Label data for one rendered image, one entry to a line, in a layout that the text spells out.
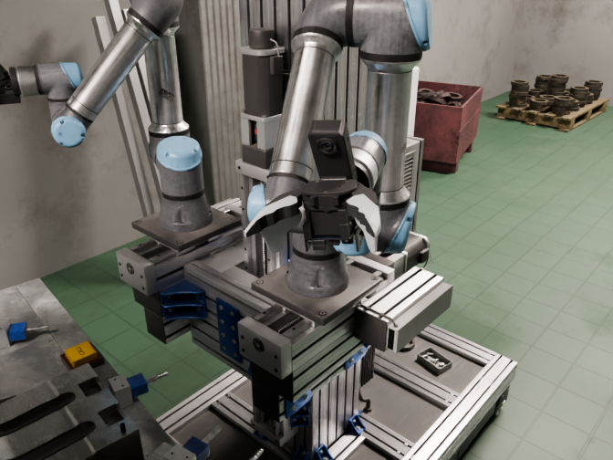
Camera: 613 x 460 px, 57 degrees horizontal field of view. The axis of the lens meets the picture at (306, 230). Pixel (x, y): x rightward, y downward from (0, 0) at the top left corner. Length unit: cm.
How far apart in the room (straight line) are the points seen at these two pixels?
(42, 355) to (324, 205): 108
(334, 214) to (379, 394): 161
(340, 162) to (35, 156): 285
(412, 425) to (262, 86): 134
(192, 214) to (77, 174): 207
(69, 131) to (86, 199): 219
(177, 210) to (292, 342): 54
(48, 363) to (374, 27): 112
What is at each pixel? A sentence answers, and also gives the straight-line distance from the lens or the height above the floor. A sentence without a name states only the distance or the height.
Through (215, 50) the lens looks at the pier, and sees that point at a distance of 370.
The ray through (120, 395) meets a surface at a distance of 138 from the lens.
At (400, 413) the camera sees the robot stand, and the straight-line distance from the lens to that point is 219.
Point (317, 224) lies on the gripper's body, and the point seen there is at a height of 142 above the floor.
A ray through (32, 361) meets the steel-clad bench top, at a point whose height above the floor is 80.
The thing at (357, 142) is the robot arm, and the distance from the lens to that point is 85.
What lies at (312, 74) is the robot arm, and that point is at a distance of 102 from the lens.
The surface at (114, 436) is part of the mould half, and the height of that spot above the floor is 89.
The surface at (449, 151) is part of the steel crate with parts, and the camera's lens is 493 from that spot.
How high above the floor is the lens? 173
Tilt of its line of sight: 26 degrees down
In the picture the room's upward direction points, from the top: straight up
